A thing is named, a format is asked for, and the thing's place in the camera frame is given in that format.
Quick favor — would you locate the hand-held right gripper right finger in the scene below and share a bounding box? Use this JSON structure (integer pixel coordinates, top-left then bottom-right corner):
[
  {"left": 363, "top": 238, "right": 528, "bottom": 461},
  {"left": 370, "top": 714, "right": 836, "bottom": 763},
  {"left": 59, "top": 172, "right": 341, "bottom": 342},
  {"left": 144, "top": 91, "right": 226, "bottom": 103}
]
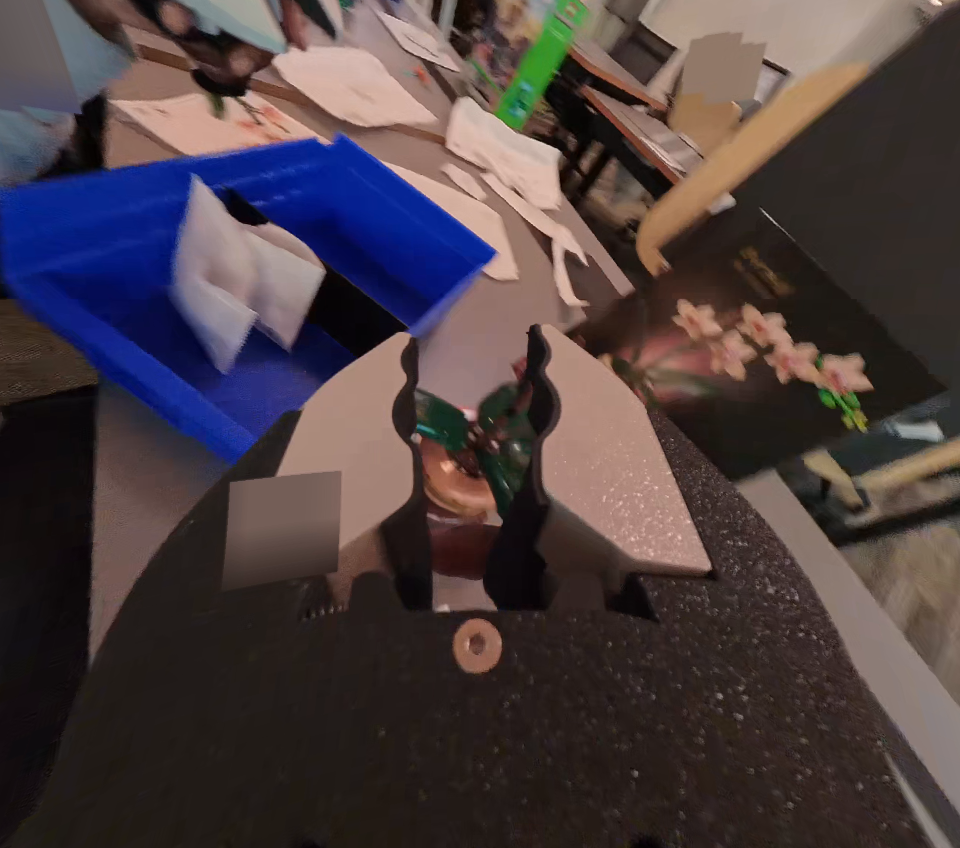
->
[{"left": 483, "top": 323, "right": 715, "bottom": 610}]

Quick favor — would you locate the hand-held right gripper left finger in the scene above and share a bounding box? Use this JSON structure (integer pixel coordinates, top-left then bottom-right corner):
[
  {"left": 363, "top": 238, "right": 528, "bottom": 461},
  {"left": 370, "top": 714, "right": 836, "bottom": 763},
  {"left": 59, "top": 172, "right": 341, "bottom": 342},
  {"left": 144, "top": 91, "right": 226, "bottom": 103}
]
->
[{"left": 276, "top": 332, "right": 435, "bottom": 610}]

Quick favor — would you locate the toy brick plant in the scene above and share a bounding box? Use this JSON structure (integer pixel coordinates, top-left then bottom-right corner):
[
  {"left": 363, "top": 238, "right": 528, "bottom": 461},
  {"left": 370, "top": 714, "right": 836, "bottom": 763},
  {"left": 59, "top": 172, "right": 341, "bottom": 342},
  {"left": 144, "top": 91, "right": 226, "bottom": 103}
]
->
[{"left": 412, "top": 359, "right": 540, "bottom": 579}]

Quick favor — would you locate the white paper bag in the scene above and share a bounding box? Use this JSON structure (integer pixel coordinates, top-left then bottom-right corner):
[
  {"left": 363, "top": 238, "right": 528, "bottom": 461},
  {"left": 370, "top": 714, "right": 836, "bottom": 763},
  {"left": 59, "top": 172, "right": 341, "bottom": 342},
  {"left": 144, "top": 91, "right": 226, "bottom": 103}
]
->
[
  {"left": 168, "top": 176, "right": 261, "bottom": 375},
  {"left": 243, "top": 225, "right": 328, "bottom": 351}
]

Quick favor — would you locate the blue plastic bin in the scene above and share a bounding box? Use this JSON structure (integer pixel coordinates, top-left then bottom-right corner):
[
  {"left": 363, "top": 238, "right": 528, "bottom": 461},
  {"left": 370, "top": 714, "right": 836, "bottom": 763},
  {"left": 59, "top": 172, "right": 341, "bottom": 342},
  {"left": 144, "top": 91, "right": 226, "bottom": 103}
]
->
[{"left": 0, "top": 134, "right": 498, "bottom": 465}]

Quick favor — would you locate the grey desk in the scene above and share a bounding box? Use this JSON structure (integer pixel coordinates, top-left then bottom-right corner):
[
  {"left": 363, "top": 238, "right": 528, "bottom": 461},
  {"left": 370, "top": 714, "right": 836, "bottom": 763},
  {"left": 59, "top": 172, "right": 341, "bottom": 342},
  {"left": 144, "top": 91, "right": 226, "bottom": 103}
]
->
[{"left": 86, "top": 0, "right": 639, "bottom": 654}]

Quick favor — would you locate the instruction booklet with flower pictures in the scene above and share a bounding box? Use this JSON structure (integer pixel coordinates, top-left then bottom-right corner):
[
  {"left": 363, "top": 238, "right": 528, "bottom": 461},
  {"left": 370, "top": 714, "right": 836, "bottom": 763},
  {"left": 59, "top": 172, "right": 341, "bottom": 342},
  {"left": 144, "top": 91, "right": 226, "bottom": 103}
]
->
[{"left": 111, "top": 89, "right": 328, "bottom": 158}]

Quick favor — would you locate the flat torn paper bag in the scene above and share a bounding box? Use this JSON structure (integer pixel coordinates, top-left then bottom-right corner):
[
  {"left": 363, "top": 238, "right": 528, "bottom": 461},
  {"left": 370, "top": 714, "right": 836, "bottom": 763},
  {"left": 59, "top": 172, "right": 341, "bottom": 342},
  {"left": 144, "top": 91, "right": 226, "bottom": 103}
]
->
[{"left": 272, "top": 46, "right": 441, "bottom": 129}]

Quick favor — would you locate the long torn paper strip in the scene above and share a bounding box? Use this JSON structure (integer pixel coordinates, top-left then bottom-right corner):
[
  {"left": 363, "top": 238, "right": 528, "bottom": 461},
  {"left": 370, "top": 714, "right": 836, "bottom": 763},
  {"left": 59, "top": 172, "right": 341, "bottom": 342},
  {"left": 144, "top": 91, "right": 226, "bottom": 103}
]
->
[{"left": 480, "top": 171, "right": 591, "bottom": 309}]

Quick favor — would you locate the green toy box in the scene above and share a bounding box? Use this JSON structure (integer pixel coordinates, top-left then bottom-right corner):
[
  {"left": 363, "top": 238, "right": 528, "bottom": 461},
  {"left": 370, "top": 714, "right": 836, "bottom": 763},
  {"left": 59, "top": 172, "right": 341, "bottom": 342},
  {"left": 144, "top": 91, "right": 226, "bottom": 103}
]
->
[{"left": 491, "top": 0, "right": 592, "bottom": 131}]

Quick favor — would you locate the small torn paper piece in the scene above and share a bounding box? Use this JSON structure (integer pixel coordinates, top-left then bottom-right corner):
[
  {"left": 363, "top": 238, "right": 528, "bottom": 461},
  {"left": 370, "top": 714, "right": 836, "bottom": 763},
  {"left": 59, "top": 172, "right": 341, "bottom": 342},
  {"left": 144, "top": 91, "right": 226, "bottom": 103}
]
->
[{"left": 438, "top": 162, "right": 489, "bottom": 203}]

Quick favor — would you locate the crumpled torn paper bag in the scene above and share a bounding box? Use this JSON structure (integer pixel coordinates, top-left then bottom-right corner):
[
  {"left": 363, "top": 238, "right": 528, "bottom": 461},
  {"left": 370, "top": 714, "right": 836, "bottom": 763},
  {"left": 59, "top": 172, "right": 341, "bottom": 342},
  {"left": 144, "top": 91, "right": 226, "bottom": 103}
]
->
[{"left": 445, "top": 96, "right": 564, "bottom": 212}]

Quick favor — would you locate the black orchid picture box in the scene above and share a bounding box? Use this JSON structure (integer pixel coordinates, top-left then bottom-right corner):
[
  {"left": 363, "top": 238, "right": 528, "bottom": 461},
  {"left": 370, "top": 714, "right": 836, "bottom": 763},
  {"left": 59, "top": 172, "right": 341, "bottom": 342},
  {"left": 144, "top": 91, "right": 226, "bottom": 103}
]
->
[{"left": 577, "top": 0, "right": 960, "bottom": 489}]

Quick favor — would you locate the brown wooden side table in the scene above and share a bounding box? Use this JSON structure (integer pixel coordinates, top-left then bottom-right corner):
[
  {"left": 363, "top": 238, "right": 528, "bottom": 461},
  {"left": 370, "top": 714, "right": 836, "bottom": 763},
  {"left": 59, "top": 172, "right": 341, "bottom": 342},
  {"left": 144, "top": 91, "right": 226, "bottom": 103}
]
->
[{"left": 547, "top": 36, "right": 711, "bottom": 201}]

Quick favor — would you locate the cardboard box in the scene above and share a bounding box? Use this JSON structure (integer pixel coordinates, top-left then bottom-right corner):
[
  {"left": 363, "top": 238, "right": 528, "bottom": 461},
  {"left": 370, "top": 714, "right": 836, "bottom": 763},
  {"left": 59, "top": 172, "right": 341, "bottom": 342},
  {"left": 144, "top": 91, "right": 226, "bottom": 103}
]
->
[{"left": 666, "top": 79, "right": 745, "bottom": 156}]

